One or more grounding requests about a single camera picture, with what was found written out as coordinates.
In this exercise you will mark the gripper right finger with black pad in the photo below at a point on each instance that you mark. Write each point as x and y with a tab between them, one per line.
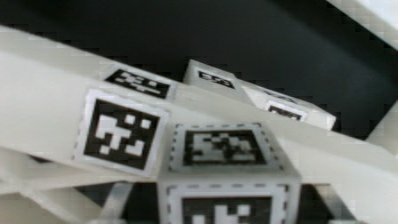
335	204

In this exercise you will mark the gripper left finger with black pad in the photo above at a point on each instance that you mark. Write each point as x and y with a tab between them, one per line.
113	209

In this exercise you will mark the white tagged cube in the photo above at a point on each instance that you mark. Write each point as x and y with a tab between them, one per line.
230	183

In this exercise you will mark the white chair back frame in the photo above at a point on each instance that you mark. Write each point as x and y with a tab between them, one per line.
90	113

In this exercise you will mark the white chair leg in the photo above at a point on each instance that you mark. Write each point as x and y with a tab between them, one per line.
289	106
216	80

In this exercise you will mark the white U-shaped fence wall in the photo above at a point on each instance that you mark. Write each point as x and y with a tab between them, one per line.
376	15

